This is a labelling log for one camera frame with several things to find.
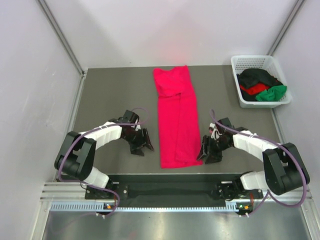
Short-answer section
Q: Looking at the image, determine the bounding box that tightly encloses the aluminium frame rail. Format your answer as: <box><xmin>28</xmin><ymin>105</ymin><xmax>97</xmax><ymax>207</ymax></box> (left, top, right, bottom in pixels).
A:
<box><xmin>40</xmin><ymin>182</ymin><xmax>303</xmax><ymax>202</ymax></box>

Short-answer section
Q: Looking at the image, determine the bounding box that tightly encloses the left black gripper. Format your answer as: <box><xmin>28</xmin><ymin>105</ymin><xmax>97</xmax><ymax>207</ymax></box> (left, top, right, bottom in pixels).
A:
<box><xmin>122</xmin><ymin>127</ymin><xmax>154</xmax><ymax>157</ymax></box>

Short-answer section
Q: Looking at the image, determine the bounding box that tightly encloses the red t shirt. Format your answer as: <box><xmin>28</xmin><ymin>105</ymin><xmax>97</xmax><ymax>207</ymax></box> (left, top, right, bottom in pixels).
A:
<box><xmin>239</xmin><ymin>83</ymin><xmax>270</xmax><ymax>102</ymax></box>

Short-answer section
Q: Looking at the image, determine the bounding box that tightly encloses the green t shirt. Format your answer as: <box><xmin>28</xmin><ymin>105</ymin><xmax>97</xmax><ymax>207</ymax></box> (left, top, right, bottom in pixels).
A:
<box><xmin>255</xmin><ymin>85</ymin><xmax>287</xmax><ymax>102</ymax></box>

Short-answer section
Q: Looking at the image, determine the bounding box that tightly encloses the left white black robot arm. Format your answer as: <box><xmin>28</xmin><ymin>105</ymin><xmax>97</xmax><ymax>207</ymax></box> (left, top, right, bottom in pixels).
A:
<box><xmin>54</xmin><ymin>109</ymin><xmax>154</xmax><ymax>199</ymax></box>

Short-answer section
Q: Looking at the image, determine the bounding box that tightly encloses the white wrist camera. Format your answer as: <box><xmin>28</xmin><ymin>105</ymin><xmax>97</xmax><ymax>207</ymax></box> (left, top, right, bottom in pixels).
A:
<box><xmin>134</xmin><ymin>124</ymin><xmax>141</xmax><ymax>131</ymax></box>
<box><xmin>208</xmin><ymin>123</ymin><xmax>222</xmax><ymax>140</ymax></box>

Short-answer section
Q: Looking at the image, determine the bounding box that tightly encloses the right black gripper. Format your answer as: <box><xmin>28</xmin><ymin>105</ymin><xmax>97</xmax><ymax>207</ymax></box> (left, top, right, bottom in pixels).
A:
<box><xmin>197</xmin><ymin>135</ymin><xmax>232</xmax><ymax>164</ymax></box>

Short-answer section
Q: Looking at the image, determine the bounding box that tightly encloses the white plastic basket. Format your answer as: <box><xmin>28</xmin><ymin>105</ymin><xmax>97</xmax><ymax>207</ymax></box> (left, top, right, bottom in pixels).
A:
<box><xmin>231</xmin><ymin>55</ymin><xmax>292</xmax><ymax>109</ymax></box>

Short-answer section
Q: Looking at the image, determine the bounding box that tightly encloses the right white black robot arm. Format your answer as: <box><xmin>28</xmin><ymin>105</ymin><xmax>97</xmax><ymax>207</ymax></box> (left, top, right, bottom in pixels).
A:
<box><xmin>197</xmin><ymin>117</ymin><xmax>310</xmax><ymax>198</ymax></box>

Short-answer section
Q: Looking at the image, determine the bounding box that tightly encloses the black t shirt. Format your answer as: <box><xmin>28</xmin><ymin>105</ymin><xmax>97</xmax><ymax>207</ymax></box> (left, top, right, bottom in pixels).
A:
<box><xmin>236</xmin><ymin>68</ymin><xmax>283</xmax><ymax>89</ymax></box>

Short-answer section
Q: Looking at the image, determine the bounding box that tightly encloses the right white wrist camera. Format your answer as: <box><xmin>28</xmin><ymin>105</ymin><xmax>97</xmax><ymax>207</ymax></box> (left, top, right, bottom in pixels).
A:
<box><xmin>208</xmin><ymin>123</ymin><xmax>222</xmax><ymax>140</ymax></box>

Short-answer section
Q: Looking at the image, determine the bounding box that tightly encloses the right aluminium corner post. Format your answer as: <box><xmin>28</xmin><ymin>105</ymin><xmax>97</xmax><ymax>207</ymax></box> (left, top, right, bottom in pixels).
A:
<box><xmin>267</xmin><ymin>0</ymin><xmax>307</xmax><ymax>56</ymax></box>

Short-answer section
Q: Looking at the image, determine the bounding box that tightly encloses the pink t shirt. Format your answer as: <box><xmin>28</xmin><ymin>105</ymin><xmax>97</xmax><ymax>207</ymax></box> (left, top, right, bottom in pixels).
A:
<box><xmin>153</xmin><ymin>66</ymin><xmax>203</xmax><ymax>169</ymax></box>

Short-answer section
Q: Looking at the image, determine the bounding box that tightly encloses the left aluminium corner post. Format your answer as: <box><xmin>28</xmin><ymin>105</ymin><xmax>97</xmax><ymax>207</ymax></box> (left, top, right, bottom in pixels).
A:
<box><xmin>36</xmin><ymin>0</ymin><xmax>85</xmax><ymax>76</ymax></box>

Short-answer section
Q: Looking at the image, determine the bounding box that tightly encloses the grey slotted cable duct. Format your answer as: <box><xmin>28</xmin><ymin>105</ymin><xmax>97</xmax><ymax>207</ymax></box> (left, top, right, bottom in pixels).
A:
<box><xmin>50</xmin><ymin>201</ymin><xmax>254</xmax><ymax>211</ymax></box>

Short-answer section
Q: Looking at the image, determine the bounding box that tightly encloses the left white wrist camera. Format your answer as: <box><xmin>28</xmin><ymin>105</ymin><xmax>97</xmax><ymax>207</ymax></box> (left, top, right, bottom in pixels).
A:
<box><xmin>134</xmin><ymin>124</ymin><xmax>141</xmax><ymax>131</ymax></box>

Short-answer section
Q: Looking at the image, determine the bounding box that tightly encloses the aluminium corner post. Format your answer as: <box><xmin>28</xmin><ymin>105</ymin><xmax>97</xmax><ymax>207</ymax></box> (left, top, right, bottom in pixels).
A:
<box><xmin>36</xmin><ymin>0</ymin><xmax>85</xmax><ymax>76</ymax></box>
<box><xmin>267</xmin><ymin>0</ymin><xmax>307</xmax><ymax>56</ymax></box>

